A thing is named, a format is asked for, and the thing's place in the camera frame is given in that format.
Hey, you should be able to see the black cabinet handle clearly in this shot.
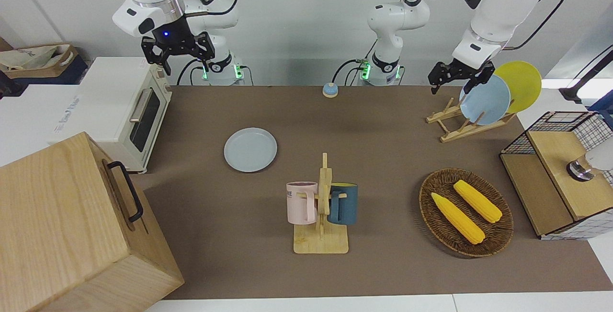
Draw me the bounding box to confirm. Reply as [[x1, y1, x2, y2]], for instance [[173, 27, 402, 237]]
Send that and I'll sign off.
[[106, 161, 144, 223]]

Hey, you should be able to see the cream toaster oven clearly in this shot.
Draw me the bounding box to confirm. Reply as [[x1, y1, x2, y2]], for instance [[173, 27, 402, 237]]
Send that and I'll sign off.
[[48, 57, 173, 174]]

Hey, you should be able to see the short blunt corn cob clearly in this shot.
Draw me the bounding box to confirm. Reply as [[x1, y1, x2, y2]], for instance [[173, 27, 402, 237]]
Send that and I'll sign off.
[[453, 179, 503, 224]]

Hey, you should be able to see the brown wicker basket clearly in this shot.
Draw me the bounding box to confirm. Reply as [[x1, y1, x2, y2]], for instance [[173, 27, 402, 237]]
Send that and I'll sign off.
[[419, 168, 514, 258]]

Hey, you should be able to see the black left base cable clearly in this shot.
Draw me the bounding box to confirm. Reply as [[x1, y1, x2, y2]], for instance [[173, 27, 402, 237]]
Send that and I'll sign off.
[[332, 39, 379, 87]]

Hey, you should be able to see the pink mug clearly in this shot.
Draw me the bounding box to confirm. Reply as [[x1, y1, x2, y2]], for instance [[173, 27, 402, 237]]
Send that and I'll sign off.
[[286, 181, 319, 224]]

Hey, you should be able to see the wooden cabinet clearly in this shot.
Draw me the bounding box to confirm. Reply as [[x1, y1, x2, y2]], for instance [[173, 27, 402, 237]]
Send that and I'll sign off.
[[0, 131, 185, 312]]

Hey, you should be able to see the teal mug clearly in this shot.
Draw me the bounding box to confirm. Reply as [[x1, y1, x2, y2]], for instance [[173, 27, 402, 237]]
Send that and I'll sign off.
[[328, 183, 359, 226]]

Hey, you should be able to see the wooden box lid board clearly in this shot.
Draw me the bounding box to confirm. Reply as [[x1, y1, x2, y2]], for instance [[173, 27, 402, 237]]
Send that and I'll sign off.
[[527, 130, 613, 221]]

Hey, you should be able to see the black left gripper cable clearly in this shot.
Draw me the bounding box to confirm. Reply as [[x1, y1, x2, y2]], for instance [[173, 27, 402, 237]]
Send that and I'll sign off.
[[500, 0, 567, 51]]

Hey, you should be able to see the wooden mug tree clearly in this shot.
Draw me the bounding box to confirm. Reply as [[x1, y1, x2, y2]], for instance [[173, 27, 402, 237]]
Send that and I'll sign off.
[[293, 152, 349, 254]]

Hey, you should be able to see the yellow plate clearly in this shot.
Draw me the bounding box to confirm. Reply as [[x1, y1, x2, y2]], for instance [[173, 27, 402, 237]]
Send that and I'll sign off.
[[493, 60, 543, 114]]

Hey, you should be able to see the light blue plate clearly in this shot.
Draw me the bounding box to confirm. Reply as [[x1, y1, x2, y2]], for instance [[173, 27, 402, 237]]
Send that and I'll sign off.
[[459, 74, 511, 126]]

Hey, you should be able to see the gray plate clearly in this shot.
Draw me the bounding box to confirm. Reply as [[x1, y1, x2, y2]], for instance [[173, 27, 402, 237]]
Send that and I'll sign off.
[[224, 127, 278, 173]]

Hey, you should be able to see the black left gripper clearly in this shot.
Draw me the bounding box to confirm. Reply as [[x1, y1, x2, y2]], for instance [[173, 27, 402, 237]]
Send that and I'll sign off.
[[428, 58, 496, 95]]

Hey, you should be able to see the long pointed corn cob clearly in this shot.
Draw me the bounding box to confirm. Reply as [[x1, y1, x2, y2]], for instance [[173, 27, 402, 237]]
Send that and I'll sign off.
[[431, 192, 486, 245]]

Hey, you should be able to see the wooden plate rack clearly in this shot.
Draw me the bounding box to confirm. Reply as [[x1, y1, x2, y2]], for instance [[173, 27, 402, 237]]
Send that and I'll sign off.
[[425, 97, 518, 143]]

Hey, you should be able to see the dark navy bin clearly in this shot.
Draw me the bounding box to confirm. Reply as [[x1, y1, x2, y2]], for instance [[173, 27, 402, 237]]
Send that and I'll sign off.
[[0, 56, 89, 98]]

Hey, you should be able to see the black right base cable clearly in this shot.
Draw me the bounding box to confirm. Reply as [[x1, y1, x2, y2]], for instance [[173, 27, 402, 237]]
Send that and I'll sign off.
[[176, 58, 206, 86]]

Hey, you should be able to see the black base cable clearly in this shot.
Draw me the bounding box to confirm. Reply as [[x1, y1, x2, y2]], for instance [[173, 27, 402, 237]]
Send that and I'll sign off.
[[332, 39, 379, 87], [176, 58, 206, 86]]

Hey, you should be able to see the brown cardboard box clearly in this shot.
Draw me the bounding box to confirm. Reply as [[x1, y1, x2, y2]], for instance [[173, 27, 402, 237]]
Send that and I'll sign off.
[[0, 43, 79, 79]]

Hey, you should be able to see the wire grid storage box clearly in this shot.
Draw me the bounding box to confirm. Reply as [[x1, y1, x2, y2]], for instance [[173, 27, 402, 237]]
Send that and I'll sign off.
[[499, 111, 613, 241]]

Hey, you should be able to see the white tote bag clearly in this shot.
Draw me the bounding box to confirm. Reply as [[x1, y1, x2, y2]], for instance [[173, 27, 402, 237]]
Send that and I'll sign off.
[[0, 45, 68, 70]]

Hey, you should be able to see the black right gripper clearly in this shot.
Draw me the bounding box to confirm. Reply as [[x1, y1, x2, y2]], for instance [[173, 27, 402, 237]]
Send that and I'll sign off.
[[141, 14, 215, 76]]

